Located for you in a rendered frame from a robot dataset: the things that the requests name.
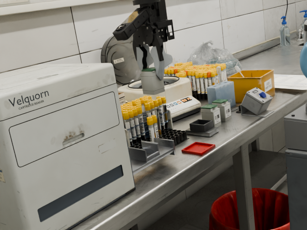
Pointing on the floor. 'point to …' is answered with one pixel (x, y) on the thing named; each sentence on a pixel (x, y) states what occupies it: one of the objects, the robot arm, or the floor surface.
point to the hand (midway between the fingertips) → (151, 75)
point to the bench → (213, 159)
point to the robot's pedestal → (297, 188)
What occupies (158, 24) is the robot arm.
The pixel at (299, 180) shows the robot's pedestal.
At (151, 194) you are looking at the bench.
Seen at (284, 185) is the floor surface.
